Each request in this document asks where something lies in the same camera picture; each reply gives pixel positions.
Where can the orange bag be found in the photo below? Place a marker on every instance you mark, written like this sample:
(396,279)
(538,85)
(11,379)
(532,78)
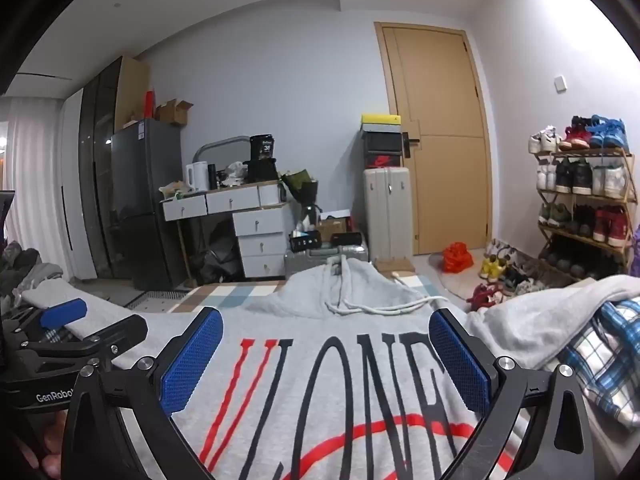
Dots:
(457,257)

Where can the white light switch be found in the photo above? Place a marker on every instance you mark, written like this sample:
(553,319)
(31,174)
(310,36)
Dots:
(560,83)

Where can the yellow lid shoe box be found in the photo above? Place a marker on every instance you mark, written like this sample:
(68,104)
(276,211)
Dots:
(381,120)

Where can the pile of loose shoes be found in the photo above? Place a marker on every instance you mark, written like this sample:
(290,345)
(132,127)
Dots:
(492,265)

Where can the bamboo shoe rack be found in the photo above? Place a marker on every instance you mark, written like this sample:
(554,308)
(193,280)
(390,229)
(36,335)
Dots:
(582,150)

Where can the white electric kettle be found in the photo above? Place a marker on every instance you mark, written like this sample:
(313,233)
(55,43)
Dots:
(196,177)

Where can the white suitcase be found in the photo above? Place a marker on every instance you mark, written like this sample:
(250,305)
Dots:
(385,220)

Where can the black bag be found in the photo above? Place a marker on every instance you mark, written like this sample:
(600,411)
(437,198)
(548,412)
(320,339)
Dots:
(220,255)

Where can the white drawer desk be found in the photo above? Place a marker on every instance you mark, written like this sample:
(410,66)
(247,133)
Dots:
(260,245)

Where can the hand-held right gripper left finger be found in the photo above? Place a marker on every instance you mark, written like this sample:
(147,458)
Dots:
(192,360)

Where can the dark glass wardrobe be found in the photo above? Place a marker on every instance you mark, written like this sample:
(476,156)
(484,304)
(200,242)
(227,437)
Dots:
(95,160)

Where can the white black box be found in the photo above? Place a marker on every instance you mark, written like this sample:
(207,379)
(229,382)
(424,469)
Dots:
(339,215)

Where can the black open box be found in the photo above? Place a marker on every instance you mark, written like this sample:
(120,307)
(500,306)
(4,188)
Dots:
(305,242)

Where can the grey printed hoodie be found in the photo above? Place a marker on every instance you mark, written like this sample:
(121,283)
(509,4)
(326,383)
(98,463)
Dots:
(300,330)

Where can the grey arched mirror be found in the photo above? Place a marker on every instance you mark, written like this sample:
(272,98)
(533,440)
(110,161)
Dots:
(222,141)

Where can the small brown cardboard box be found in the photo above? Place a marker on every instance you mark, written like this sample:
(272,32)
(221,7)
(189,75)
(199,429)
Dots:
(332,230)

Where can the open cardboard box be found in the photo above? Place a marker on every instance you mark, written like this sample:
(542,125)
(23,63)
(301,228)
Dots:
(172,112)

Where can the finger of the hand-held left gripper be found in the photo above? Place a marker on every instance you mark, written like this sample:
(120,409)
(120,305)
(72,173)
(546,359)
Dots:
(120,332)
(62,312)

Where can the blue white plaid shirt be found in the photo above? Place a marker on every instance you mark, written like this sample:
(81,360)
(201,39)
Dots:
(610,360)

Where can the white curtain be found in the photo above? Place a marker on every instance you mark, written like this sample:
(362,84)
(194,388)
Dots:
(30,185)

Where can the flat black box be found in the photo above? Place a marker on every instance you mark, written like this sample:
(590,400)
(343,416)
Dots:
(344,238)

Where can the pile of clothes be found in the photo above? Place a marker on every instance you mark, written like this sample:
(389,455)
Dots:
(25,265)

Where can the black bottle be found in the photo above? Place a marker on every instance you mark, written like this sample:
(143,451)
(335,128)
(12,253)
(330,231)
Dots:
(212,177)

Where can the purple cloth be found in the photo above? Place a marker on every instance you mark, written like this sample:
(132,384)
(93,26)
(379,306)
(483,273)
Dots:
(636,250)

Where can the silver suitcase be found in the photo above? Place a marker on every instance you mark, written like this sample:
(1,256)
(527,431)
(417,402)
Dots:
(310,260)

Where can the flower bouquet dark wrap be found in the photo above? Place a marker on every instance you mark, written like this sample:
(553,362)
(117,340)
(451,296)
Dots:
(300,185)

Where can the black shoe box red logo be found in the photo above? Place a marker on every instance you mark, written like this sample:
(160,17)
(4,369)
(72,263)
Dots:
(382,161)

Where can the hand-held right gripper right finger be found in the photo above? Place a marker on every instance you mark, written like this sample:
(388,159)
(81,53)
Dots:
(460,365)

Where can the person's left hand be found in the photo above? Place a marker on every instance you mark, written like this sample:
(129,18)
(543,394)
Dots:
(52,435)

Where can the shoe rack with shoes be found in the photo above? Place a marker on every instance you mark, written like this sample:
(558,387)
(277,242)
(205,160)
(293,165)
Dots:
(580,175)

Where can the checkered bed sheet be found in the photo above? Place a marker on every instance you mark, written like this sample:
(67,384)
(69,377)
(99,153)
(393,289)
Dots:
(210,297)

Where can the dark grey shoe box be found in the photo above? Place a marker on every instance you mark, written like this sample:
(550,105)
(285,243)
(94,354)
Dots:
(382,142)

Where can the green white package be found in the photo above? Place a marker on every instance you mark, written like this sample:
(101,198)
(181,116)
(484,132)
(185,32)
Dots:
(175,190)

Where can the wooden door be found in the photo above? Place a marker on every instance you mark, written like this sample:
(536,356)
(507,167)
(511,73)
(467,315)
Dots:
(440,160)

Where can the grey refrigerator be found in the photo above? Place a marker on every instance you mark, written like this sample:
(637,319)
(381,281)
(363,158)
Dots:
(145,185)

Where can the red bottle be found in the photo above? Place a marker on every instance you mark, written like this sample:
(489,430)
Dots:
(149,105)

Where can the white crumpled bag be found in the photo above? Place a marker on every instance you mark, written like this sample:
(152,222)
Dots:
(234,172)

